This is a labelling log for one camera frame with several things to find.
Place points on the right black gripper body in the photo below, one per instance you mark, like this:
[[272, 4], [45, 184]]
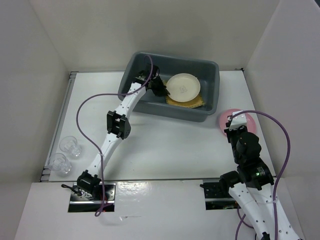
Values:
[[232, 136]]

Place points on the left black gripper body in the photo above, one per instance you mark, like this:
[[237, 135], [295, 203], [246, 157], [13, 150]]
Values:
[[154, 80]]

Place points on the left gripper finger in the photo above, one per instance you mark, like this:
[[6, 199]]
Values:
[[160, 83], [160, 91]]

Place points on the cream bear plate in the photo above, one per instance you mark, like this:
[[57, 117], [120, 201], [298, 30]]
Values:
[[183, 87]]

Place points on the yellow woven bamboo mat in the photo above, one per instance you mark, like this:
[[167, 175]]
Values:
[[195, 103]]

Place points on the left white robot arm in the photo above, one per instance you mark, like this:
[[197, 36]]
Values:
[[118, 128]]

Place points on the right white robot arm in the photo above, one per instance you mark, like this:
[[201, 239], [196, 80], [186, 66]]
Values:
[[252, 187]]

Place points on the grey plastic bin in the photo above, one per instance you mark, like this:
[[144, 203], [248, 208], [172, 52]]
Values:
[[207, 72]]

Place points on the pink bear plate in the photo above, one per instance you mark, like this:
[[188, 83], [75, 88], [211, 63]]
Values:
[[251, 124]]

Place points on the clear glass cup far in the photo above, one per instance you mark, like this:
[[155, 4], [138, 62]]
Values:
[[69, 145]]

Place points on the clear glass cup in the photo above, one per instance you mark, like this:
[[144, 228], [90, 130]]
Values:
[[60, 164], [69, 145]]

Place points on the clear glass cup near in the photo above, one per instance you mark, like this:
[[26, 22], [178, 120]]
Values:
[[60, 164]]

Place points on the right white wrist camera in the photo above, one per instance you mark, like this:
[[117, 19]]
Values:
[[235, 120]]

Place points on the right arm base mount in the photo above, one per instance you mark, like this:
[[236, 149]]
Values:
[[215, 197]]

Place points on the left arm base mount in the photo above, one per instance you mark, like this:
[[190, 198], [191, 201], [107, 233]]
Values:
[[84, 202]]

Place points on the aluminium frame rail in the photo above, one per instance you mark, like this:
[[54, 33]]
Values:
[[45, 173]]

